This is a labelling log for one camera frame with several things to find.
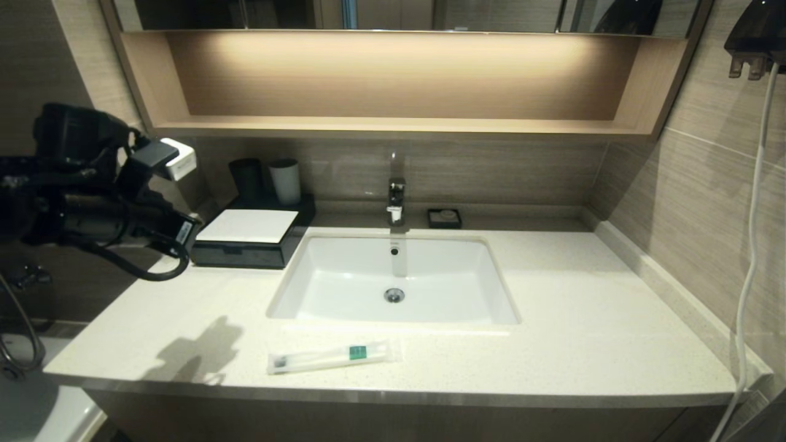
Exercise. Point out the chrome faucet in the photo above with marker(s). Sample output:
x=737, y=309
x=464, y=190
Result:
x=396, y=193

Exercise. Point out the black cup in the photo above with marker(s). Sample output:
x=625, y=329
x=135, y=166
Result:
x=247, y=179

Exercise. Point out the black box drawer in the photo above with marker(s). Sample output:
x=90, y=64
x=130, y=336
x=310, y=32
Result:
x=258, y=256

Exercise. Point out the black soap dish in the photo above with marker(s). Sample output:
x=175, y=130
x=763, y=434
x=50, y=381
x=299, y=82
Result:
x=431, y=224

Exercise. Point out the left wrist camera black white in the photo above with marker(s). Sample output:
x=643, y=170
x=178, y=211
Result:
x=153, y=162

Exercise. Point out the round soap bar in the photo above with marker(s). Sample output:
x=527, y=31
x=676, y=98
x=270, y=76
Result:
x=445, y=215

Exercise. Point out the mirror cabinet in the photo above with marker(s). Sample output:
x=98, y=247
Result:
x=491, y=15

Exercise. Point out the black wall hair dryer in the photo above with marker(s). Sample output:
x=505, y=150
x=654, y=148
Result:
x=758, y=31

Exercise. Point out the wooden wall shelf niche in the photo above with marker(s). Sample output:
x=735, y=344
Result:
x=393, y=126

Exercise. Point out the white sink basin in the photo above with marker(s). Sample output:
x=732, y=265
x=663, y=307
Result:
x=344, y=288

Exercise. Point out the chrome bath tap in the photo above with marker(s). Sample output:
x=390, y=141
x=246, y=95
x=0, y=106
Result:
x=31, y=276

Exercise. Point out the chrome sink drain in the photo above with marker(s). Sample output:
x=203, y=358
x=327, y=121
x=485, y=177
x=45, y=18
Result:
x=394, y=295

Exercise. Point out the grey white cup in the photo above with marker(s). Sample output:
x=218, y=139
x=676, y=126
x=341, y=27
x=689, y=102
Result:
x=285, y=182

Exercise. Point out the black box white lid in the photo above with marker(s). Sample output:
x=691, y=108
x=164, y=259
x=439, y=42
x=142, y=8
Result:
x=245, y=226

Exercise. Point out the white bathtub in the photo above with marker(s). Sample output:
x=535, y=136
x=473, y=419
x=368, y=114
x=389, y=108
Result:
x=43, y=411

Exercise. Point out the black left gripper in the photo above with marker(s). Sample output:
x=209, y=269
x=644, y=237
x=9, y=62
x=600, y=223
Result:
x=123, y=221

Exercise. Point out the packaged toothbrush green label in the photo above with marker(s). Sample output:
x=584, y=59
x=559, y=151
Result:
x=331, y=356

